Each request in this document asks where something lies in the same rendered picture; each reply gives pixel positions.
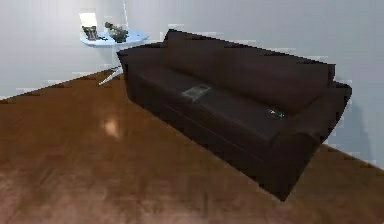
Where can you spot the dark brown sofa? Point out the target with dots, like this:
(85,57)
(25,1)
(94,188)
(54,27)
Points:
(233,100)

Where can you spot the small dark remote control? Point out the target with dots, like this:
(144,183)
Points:
(276,113)

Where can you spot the pale blue round table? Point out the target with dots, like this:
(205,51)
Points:
(133,36)

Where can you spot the green house plant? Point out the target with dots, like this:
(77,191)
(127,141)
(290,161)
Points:
(117,32)

